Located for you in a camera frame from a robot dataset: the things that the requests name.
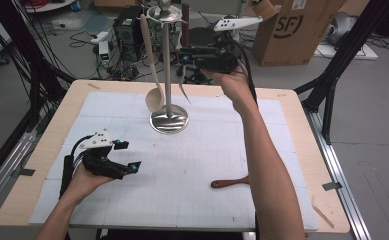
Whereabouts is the thin wooden stick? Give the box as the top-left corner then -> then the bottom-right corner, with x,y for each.
311,203 -> 336,230

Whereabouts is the person's left hand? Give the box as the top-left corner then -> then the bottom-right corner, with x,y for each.
60,163 -> 115,208

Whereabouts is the large printed cardboard box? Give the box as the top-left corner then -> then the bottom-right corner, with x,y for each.
251,0 -> 348,68

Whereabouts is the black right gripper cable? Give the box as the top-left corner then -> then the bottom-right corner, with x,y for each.
231,39 -> 260,105

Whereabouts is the metal utensil stand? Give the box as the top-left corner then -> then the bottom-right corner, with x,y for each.
145,0 -> 190,135

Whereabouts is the black frame strut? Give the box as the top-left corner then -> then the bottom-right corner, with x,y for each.
294,0 -> 389,145

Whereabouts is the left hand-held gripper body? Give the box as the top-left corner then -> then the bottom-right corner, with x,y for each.
78,129 -> 132,181

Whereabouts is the aluminium rail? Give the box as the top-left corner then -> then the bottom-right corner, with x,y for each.
303,108 -> 372,240
0,129 -> 38,218

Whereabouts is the white table with red cable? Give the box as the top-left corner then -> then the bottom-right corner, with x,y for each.
23,0 -> 78,14

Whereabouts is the reddish wooden spatula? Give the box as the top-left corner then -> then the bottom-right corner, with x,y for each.
210,174 -> 251,190

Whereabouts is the black round stool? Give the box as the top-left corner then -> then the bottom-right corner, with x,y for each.
176,27 -> 224,85

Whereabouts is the tangle of floor cables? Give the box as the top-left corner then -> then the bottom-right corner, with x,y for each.
69,29 -> 183,82

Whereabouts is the metal spoon with brown handle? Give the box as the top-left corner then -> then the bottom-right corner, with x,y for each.
177,2 -> 192,105

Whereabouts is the person's right hand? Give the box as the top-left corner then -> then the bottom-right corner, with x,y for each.
200,64 -> 260,115

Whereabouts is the black computer tower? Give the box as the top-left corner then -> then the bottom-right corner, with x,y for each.
112,5 -> 150,63

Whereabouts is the beige ladle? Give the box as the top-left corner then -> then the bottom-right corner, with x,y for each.
139,13 -> 166,114

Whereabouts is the white device with green display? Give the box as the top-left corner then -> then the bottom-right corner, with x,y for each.
97,40 -> 112,66

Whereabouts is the white power strip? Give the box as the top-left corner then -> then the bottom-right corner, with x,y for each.
90,30 -> 111,45

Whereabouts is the white floor board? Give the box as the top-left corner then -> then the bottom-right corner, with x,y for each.
315,43 -> 380,61

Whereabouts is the grey bag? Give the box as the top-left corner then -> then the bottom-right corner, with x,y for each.
325,11 -> 358,46

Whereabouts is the black frame with cables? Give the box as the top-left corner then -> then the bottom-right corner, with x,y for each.
0,0 -> 77,134

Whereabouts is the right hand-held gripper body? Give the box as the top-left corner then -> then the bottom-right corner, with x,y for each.
195,15 -> 264,75

